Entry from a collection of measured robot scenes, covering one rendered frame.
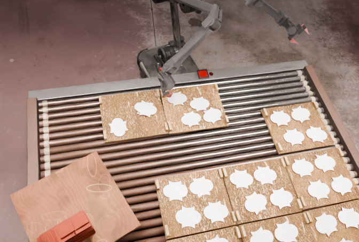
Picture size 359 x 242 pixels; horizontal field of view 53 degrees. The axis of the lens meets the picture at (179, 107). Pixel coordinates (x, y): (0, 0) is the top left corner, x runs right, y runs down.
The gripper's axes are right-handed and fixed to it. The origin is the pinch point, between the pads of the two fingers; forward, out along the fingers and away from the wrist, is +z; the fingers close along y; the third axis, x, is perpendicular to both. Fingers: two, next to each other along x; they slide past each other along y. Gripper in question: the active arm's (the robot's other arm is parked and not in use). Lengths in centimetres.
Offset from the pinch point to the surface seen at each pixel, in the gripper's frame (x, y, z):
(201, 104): -18.3, -9.3, 13.8
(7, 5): 169, 205, 57
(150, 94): 13.5, 3.4, 4.4
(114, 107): 37.4, -4.4, -4.0
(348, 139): -108, -48, 43
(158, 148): 13.8, -37.2, 4.8
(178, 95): -4.6, -0.2, 9.4
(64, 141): 68, -25, -13
